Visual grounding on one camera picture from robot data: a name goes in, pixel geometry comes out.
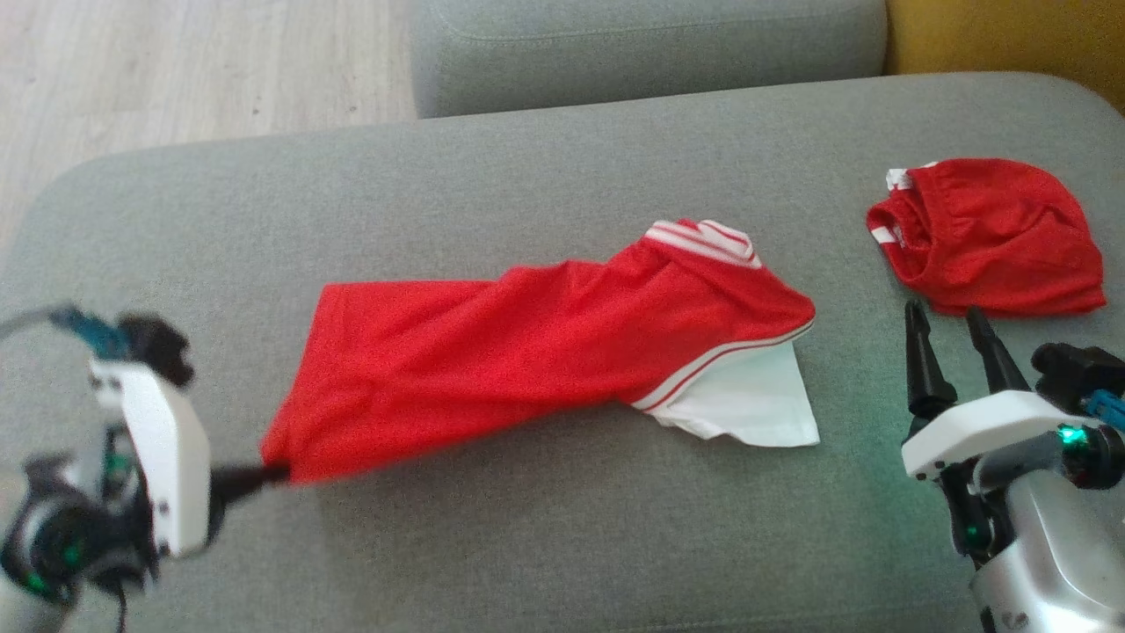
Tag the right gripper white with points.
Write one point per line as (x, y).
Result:
(993, 426)

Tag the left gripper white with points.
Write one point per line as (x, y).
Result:
(171, 466)

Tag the red shorts white stripes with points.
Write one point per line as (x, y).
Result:
(993, 237)

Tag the red white basketball jersey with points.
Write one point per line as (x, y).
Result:
(527, 352)

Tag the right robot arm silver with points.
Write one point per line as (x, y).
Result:
(1046, 545)

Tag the grey sofa seat cushion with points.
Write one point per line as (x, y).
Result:
(527, 545)

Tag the yellow cushion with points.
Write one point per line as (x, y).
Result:
(1011, 44)

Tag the grey sofa back cushion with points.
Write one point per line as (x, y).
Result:
(650, 53)

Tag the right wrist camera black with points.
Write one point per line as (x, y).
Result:
(1077, 374)

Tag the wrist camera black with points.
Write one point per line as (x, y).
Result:
(158, 347)
(1077, 374)

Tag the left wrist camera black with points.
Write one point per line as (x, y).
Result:
(158, 347)

